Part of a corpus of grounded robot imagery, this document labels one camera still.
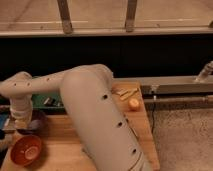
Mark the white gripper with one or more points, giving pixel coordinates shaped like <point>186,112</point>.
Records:
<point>21,111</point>

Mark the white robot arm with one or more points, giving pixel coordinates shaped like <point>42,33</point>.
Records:
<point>86,95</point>

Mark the purple bowl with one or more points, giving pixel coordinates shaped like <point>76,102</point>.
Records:
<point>36,115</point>

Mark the orange bowl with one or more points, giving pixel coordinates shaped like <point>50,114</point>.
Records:
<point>26,150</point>

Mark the green plastic tray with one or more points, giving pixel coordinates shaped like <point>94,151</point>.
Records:
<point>38,100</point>

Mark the black brush in tray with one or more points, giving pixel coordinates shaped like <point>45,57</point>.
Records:
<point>50,102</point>

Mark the yellow wooden pieces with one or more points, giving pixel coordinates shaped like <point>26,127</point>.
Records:
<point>126,93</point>

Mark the metal spoon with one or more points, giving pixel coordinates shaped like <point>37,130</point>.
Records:
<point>131,127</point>

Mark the small orange fruit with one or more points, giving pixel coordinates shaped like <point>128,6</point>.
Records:
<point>134,104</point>

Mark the metal rail on right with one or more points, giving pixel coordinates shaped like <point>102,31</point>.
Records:
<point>160,89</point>

